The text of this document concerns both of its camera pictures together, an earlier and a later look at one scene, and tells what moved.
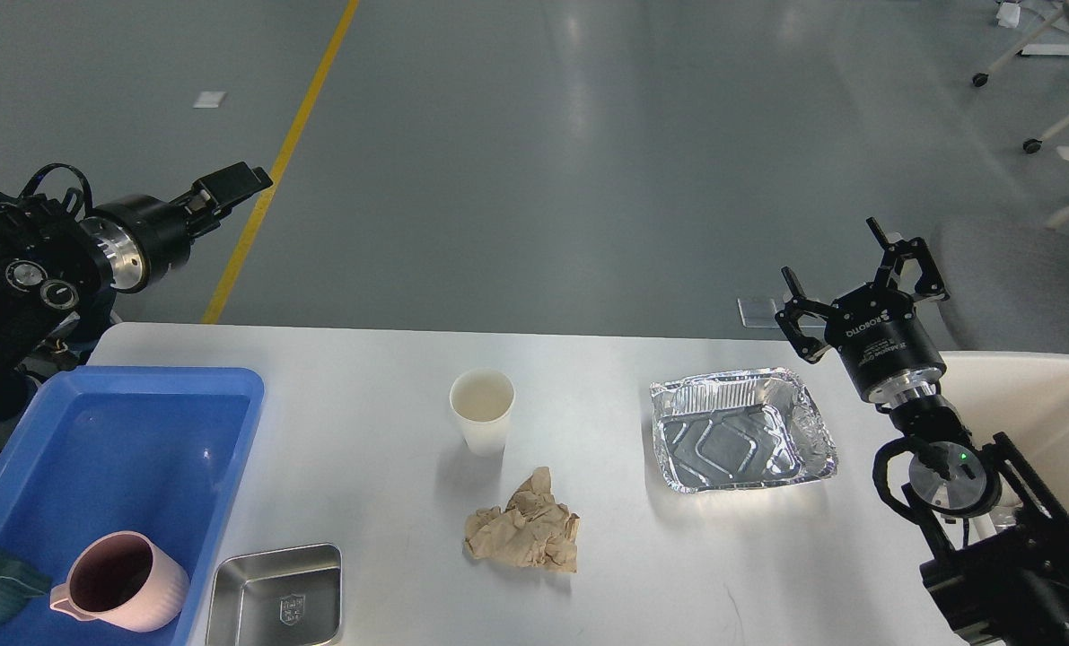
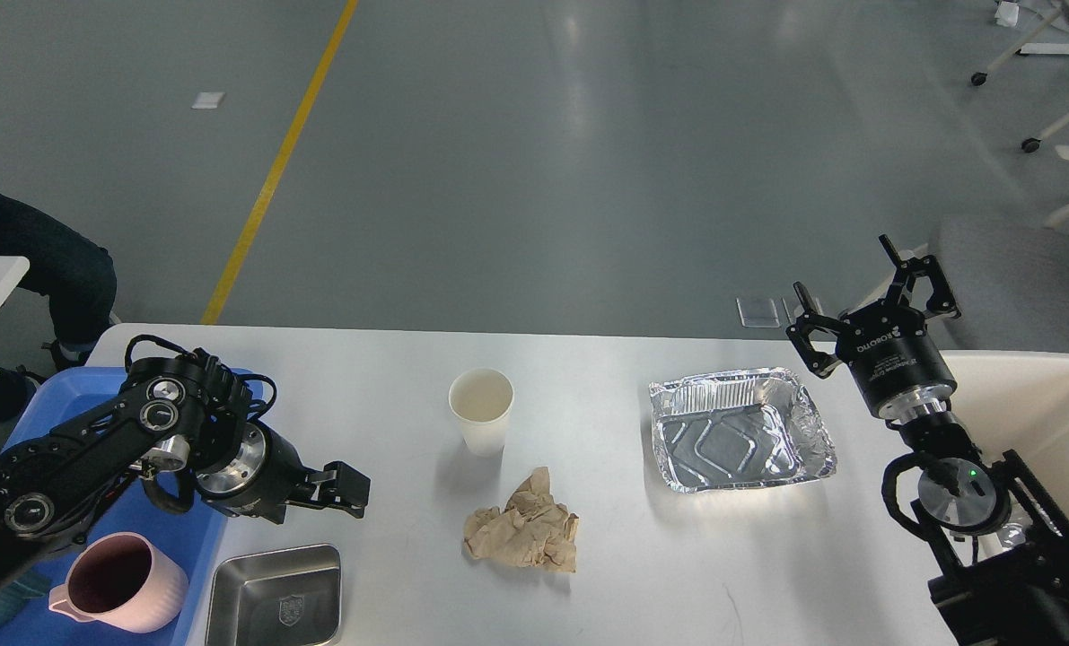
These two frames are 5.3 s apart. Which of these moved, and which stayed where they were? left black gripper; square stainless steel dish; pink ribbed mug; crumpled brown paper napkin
Moved: left black gripper
Stayed: pink ribbed mug; square stainless steel dish; crumpled brown paper napkin
